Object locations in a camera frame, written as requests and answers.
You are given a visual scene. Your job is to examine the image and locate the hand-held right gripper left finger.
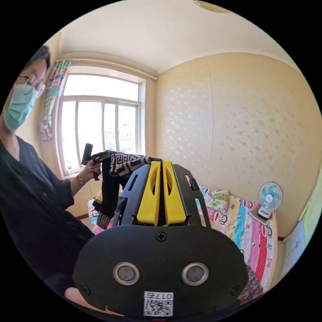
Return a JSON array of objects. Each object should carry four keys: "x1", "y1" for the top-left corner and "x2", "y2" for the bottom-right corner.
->
[{"x1": 137, "y1": 161, "x2": 161, "y2": 226}]

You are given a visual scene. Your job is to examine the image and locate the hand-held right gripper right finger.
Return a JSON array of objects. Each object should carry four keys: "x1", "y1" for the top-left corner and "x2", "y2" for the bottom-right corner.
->
[{"x1": 163, "y1": 161, "x2": 188, "y2": 226}]

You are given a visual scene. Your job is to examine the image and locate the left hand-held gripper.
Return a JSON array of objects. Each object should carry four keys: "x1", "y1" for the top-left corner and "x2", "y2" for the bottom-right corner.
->
[{"x1": 91, "y1": 151, "x2": 111, "y2": 181}]

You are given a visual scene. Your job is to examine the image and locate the black long sleeve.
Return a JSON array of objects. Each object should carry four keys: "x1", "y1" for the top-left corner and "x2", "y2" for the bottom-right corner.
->
[{"x1": 92, "y1": 150, "x2": 163, "y2": 229}]

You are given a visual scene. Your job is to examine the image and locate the person's left forearm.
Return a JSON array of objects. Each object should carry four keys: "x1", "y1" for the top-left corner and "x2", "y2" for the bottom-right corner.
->
[{"x1": 69, "y1": 174, "x2": 87, "y2": 197}]

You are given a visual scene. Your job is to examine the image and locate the person's left hand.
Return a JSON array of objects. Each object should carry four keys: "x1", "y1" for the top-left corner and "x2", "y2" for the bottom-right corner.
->
[{"x1": 78, "y1": 160, "x2": 102, "y2": 182}]

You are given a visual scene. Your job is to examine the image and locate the person's right hand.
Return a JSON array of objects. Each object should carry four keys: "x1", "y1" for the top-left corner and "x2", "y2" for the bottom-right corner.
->
[{"x1": 64, "y1": 286, "x2": 124, "y2": 316}]

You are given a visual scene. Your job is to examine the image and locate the window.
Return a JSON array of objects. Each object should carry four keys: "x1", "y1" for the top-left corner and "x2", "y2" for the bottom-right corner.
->
[{"x1": 57, "y1": 66, "x2": 147, "y2": 176}]

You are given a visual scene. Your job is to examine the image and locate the green floral pillow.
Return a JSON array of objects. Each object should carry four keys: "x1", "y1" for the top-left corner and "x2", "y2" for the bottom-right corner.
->
[{"x1": 208, "y1": 190, "x2": 230, "y2": 210}]

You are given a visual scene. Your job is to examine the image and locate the colourful checked curtain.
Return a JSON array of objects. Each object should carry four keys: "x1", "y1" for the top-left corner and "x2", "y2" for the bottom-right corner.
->
[{"x1": 39, "y1": 60, "x2": 72, "y2": 142}]

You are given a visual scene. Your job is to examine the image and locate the person's body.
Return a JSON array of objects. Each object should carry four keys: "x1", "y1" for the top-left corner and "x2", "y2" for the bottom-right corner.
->
[{"x1": 0, "y1": 45, "x2": 97, "y2": 300}]

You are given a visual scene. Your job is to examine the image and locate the small blue and white fan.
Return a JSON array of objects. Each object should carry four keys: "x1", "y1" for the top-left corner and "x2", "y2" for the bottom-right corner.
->
[{"x1": 248, "y1": 181, "x2": 284, "y2": 221}]

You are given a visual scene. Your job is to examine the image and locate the dark floral cloth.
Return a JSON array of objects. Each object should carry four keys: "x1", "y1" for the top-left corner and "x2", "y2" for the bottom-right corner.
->
[{"x1": 236, "y1": 264, "x2": 264, "y2": 305}]

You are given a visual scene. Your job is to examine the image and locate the white cupboard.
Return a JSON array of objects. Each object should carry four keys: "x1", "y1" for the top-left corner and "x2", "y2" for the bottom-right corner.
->
[{"x1": 279, "y1": 218, "x2": 313, "y2": 278}]

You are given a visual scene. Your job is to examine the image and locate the round ceiling lamp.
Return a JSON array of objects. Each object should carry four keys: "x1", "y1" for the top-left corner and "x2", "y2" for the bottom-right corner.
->
[{"x1": 193, "y1": 0, "x2": 230, "y2": 14}]

